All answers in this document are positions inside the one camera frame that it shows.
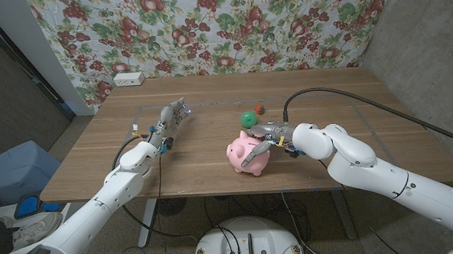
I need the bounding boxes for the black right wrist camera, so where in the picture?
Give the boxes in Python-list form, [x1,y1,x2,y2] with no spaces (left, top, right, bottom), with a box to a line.
[284,145,304,158]

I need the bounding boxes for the blue grey plastic bin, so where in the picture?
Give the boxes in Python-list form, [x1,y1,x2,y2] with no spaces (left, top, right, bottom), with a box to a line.
[0,139,64,207]

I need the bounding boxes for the green ball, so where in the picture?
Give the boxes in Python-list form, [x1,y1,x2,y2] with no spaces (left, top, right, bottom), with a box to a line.
[239,109,259,129]

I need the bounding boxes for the white metal table leg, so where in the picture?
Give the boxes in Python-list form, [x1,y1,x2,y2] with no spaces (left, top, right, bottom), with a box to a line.
[135,198,160,249]

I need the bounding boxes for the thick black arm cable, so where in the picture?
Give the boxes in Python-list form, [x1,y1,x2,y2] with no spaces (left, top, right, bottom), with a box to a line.
[109,132,199,250]
[281,80,453,156]

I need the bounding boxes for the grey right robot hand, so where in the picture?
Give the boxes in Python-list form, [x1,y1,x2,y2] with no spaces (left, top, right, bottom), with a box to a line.
[238,119,297,168]

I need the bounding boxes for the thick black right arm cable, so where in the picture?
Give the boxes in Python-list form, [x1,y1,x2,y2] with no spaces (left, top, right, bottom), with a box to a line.
[281,80,453,156]

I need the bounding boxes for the fruit print backdrop cloth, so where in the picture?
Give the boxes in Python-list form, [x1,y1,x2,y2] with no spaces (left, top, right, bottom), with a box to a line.
[25,0,401,116]

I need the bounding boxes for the black round floor fan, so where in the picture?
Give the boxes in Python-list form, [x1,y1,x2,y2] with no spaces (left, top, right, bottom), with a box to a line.
[155,197,188,217]

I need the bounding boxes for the blue black pad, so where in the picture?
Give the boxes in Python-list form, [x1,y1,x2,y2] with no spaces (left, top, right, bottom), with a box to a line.
[13,191,67,221]

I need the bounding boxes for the pink plastic piggy bank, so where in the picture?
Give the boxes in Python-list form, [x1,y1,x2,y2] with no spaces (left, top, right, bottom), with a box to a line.
[225,129,272,178]

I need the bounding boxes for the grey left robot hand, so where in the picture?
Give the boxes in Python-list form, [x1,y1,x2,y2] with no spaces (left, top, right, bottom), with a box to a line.
[145,96,194,150]

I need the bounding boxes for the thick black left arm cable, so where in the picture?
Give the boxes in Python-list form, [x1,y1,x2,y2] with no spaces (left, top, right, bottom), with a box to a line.
[109,132,199,250]

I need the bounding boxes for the white power strip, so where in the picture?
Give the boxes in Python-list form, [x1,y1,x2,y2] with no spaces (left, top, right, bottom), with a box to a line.
[112,71,146,87]

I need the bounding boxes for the thin black left wrist cable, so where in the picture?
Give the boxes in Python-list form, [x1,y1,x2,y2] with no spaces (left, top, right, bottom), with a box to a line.
[152,151,168,254]

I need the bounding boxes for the white robot torso base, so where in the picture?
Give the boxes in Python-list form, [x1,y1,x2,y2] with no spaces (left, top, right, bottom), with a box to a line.
[191,213,305,254]

